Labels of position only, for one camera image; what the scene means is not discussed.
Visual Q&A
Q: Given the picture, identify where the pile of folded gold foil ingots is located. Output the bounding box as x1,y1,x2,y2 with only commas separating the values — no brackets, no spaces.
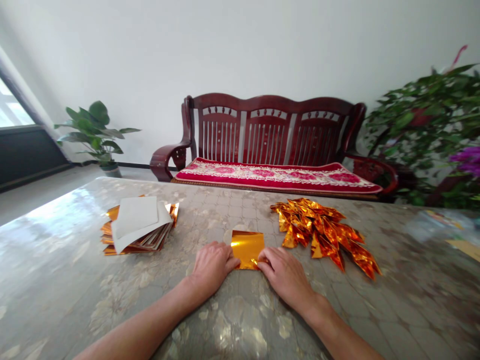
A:
269,197,383,281

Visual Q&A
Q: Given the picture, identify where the gold foil paper sheet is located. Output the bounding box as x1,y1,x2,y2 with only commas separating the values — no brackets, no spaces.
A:
229,229,266,271

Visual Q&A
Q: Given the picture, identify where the small potted green plant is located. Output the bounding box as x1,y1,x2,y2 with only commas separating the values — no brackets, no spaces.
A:
53,100,142,179

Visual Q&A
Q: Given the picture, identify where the person's left hand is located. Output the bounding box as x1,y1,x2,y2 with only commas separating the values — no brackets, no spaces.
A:
189,241,241,290

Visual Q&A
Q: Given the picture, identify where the red floral bench cushion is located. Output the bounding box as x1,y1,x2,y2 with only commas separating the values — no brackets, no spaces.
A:
174,157,384,195

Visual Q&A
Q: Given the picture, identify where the window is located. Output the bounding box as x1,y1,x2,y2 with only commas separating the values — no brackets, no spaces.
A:
0,74,37,129

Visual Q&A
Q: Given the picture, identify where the brown paper piece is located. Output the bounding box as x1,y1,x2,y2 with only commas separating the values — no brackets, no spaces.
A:
445,239,480,263

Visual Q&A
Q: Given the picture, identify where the large leafy green plant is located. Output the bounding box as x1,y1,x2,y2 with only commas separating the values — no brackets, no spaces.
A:
362,44,480,209

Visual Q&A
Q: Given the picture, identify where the stack of gold foil sheets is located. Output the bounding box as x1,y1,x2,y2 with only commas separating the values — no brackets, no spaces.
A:
99,194,181,257

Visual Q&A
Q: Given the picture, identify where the purple flowering plant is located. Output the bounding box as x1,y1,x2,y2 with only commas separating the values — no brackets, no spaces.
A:
448,146,480,179

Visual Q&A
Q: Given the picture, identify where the dark red wooden bench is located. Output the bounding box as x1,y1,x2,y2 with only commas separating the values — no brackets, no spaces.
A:
149,92,399,200

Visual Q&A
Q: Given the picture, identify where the person's right hand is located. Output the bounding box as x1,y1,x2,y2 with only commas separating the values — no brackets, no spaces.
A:
257,246,317,305

